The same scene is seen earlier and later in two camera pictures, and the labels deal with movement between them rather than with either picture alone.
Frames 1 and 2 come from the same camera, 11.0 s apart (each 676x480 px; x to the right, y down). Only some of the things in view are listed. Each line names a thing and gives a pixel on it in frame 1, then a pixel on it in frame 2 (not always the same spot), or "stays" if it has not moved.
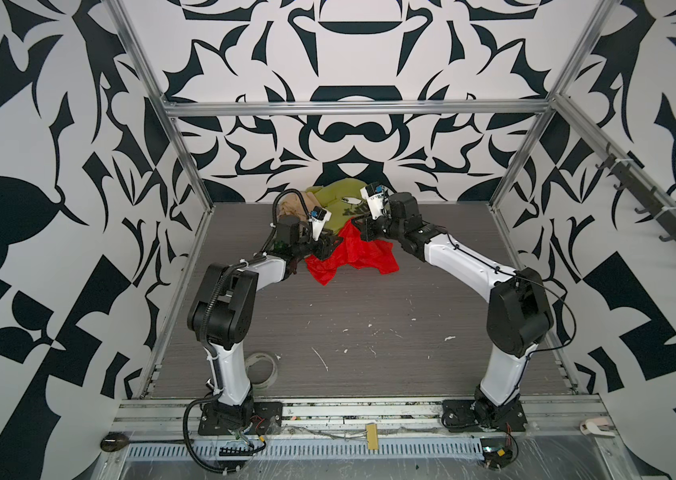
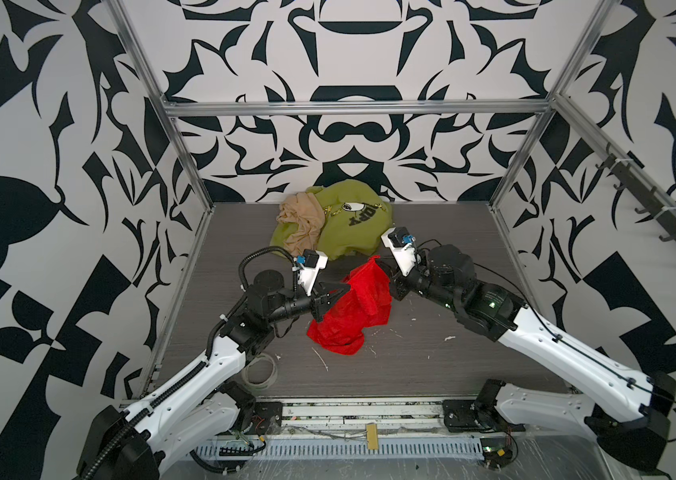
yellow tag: (372, 436) stays
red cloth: (354, 251) -> (367, 305)
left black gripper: (324, 247) -> (322, 299)
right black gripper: (367, 228) -> (401, 288)
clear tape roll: (261, 370) stays
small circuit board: (498, 452) stays
